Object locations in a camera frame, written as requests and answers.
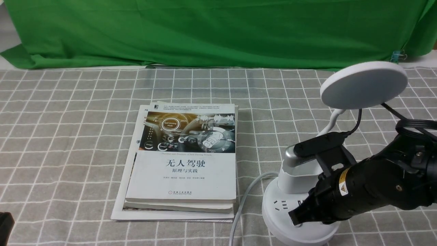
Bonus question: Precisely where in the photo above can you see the green backdrop cloth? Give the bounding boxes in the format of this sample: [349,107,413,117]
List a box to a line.
[1,0,436,69]

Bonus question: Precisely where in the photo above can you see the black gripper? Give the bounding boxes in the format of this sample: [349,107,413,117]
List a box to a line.
[288,157,415,226]

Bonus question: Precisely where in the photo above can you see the blue binder clip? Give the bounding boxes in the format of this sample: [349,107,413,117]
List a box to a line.
[390,50,408,64]

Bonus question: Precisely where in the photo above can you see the white lamp power cable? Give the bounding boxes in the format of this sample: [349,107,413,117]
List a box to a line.
[228,172,280,246]

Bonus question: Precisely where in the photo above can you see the white round desk lamp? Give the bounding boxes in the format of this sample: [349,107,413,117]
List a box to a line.
[262,61,408,246]

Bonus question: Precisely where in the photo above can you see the grey checkered tablecloth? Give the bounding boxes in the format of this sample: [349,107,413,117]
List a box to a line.
[0,67,437,246]

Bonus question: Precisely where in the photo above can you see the middle white book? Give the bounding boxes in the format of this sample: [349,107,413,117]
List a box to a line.
[124,105,239,214]

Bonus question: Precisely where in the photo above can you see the black object at left edge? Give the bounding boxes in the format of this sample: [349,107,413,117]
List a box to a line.
[0,212,15,246]

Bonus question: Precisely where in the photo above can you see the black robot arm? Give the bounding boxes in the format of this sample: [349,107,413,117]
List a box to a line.
[289,132,436,225]

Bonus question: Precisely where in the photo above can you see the bottom large white book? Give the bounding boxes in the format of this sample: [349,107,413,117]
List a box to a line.
[111,105,234,223]

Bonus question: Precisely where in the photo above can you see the black camera cable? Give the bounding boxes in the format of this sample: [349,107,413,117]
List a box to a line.
[343,102,437,140]

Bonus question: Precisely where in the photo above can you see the top self-driving textbook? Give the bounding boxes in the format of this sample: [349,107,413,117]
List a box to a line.
[126,101,237,204]

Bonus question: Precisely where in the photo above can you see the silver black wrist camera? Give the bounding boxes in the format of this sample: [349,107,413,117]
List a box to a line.
[284,132,356,179]

